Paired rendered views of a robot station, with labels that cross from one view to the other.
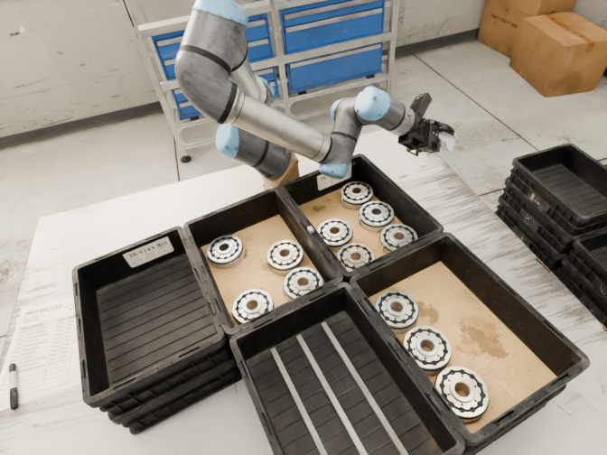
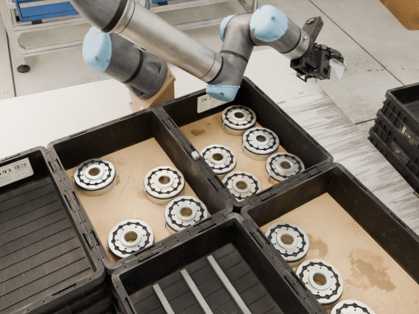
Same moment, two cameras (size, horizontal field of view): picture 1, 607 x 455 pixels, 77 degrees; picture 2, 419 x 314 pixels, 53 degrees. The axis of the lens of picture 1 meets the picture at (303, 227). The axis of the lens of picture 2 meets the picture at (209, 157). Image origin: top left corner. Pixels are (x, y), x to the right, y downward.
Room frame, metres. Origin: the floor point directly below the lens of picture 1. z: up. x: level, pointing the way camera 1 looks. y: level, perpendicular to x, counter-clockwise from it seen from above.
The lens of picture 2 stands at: (0.00, 0.11, 1.68)
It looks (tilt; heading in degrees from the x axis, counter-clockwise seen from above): 47 degrees down; 347
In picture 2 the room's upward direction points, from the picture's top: 4 degrees clockwise
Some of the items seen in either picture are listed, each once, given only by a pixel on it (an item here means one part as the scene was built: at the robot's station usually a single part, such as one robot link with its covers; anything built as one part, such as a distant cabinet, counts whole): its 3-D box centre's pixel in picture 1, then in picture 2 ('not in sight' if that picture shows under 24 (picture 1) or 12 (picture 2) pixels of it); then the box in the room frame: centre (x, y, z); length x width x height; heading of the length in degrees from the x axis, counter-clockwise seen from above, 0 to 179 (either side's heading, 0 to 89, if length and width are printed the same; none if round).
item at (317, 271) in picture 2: (426, 346); (319, 279); (0.36, -0.23, 0.86); 0.05 x 0.05 x 0.01
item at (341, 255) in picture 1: (355, 257); (241, 186); (0.64, -0.13, 0.86); 0.10 x 0.10 x 0.01
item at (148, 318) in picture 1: (151, 312); (10, 245); (0.54, 0.41, 0.87); 0.40 x 0.30 x 0.11; 21
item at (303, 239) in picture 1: (260, 264); (137, 191); (0.65, 0.13, 0.87); 0.40 x 0.30 x 0.11; 21
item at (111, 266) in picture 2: (256, 251); (135, 177); (0.65, 0.13, 0.92); 0.40 x 0.30 x 0.02; 21
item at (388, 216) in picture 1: (376, 213); (260, 140); (0.79, -0.22, 0.86); 0.10 x 0.10 x 0.01
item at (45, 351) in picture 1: (44, 344); not in sight; (0.60, 0.79, 0.70); 0.33 x 0.23 x 0.01; 11
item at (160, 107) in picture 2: (355, 208); (240, 134); (0.76, -0.15, 0.92); 0.40 x 0.30 x 0.02; 21
